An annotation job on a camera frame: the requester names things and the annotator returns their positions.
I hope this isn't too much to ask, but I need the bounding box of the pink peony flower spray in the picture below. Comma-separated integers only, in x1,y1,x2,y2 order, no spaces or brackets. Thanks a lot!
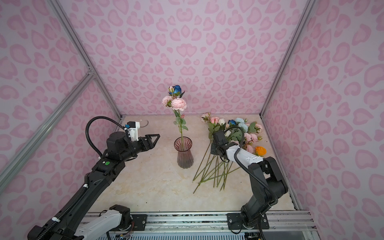
243,122,263,155

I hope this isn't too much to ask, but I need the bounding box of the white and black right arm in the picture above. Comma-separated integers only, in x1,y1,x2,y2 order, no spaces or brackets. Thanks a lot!
211,141,289,229

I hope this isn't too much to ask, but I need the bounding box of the pink ribbed glass vase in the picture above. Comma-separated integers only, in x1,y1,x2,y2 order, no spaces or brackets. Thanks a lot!
174,137,194,169

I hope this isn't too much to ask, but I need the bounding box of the light blue flower spray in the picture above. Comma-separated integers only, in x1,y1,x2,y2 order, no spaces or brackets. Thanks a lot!
235,118,249,133

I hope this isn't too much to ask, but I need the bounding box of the aluminium frame post right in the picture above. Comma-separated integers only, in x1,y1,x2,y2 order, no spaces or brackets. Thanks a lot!
260,0,318,119

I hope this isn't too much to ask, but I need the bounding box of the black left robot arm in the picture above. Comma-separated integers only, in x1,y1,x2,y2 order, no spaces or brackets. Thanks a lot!
27,132,160,240

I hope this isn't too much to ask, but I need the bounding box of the aluminium frame corner post left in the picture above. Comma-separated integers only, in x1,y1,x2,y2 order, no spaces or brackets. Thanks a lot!
47,0,123,120

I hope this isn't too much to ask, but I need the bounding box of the pink peony stem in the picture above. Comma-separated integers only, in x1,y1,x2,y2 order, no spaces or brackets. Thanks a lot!
162,94,188,142

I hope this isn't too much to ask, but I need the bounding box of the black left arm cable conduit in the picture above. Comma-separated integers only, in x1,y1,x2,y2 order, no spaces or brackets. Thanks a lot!
85,116,126,158

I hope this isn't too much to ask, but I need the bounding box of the pink rose bud spray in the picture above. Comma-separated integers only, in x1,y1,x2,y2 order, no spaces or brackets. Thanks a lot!
201,113,220,124

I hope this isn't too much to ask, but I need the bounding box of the aluminium diagonal frame bar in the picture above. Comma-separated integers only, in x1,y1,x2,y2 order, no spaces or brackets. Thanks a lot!
1,71,94,193

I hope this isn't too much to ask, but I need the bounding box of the tall clear ribbed glass vase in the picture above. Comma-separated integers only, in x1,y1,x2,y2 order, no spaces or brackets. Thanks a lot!
140,120,149,128

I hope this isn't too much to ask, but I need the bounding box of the pile of green flower stems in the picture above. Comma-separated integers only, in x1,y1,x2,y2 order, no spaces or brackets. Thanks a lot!
193,123,237,193

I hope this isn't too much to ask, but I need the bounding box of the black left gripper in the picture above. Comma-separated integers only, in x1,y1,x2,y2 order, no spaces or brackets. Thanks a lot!
120,133,160,163

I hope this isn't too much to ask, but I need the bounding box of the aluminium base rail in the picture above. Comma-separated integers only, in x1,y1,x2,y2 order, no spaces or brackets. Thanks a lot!
79,210,319,240

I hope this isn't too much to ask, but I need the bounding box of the orange flower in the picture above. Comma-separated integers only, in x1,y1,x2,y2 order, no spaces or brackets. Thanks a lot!
255,146,267,157

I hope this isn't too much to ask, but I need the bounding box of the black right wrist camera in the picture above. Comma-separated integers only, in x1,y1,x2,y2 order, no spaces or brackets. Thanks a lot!
213,131,229,146

